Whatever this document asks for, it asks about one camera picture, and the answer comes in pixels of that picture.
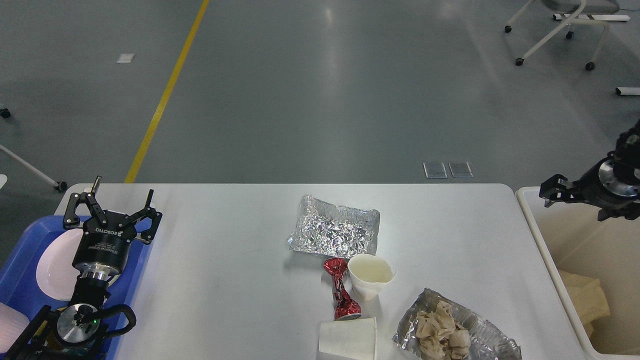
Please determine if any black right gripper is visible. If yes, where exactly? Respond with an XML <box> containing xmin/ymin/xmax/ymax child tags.
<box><xmin>538</xmin><ymin>157</ymin><xmax>640</xmax><ymax>222</ymax></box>

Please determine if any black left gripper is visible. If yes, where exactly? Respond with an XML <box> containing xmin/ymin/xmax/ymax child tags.
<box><xmin>62</xmin><ymin>175</ymin><xmax>163</xmax><ymax>277</ymax></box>

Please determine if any pink plate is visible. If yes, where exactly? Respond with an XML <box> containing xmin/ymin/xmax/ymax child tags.
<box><xmin>35</xmin><ymin>228</ymin><xmax>122</xmax><ymax>302</ymax></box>

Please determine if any brown paper bag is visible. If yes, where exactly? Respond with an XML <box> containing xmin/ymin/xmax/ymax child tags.
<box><xmin>558</xmin><ymin>269</ymin><xmax>611</xmax><ymax>338</ymax></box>

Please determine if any foil with tissue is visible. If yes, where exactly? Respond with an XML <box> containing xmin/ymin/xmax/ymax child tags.
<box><xmin>391</xmin><ymin>288</ymin><xmax>522</xmax><ymax>360</ymax></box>

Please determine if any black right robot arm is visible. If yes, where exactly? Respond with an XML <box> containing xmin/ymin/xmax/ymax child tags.
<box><xmin>538</xmin><ymin>123</ymin><xmax>640</xmax><ymax>222</ymax></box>

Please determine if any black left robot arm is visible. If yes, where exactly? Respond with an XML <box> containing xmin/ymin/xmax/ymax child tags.
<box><xmin>3</xmin><ymin>177</ymin><xmax>163</xmax><ymax>360</ymax></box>

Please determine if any beige plastic bin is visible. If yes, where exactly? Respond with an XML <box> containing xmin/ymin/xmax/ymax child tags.
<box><xmin>515</xmin><ymin>186</ymin><xmax>640</xmax><ymax>360</ymax></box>

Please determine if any white chair base left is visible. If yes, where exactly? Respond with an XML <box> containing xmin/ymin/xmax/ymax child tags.
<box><xmin>0</xmin><ymin>107</ymin><xmax>68</xmax><ymax>193</ymax></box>

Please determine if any white bar on floor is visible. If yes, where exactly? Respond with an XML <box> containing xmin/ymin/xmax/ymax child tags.
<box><xmin>615</xmin><ymin>86</ymin><xmax>640</xmax><ymax>97</ymax></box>

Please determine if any white office chair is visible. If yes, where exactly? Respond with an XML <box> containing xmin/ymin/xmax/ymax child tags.
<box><xmin>514</xmin><ymin>0</ymin><xmax>621</xmax><ymax>72</ymax></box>

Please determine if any crumpled aluminium foil sheet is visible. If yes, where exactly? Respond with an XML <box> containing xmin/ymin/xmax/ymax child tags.
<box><xmin>286</xmin><ymin>194</ymin><xmax>381</xmax><ymax>259</ymax></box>

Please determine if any crumpled white paper cup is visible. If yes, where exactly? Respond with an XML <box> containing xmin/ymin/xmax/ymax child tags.
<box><xmin>347</xmin><ymin>254</ymin><xmax>397</xmax><ymax>301</ymax></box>

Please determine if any red foil wrapper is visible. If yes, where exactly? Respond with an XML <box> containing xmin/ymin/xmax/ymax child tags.
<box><xmin>323</xmin><ymin>257</ymin><xmax>362</xmax><ymax>321</ymax></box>

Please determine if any white paper cup lying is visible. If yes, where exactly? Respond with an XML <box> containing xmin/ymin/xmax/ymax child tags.
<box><xmin>318</xmin><ymin>317</ymin><xmax>377</xmax><ymax>360</ymax></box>

